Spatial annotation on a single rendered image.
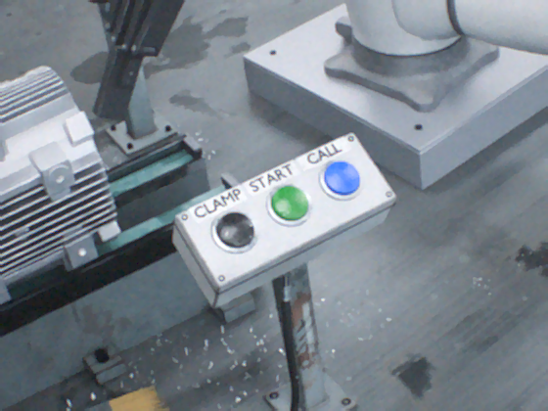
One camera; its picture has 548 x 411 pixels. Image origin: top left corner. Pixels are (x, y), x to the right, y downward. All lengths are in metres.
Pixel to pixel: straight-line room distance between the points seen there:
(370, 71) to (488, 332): 0.42
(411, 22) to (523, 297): 0.37
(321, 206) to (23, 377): 0.41
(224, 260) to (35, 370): 0.35
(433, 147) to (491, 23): 0.17
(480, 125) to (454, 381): 0.40
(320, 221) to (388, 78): 0.51
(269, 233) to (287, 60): 0.64
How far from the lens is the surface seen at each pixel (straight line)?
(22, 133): 0.98
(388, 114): 1.30
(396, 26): 1.28
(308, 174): 0.85
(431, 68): 1.31
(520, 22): 1.18
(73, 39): 1.76
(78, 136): 0.96
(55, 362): 1.10
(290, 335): 0.90
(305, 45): 1.46
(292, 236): 0.83
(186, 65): 1.59
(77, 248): 0.99
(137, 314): 1.11
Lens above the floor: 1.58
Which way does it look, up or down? 38 degrees down
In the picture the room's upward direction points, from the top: 9 degrees counter-clockwise
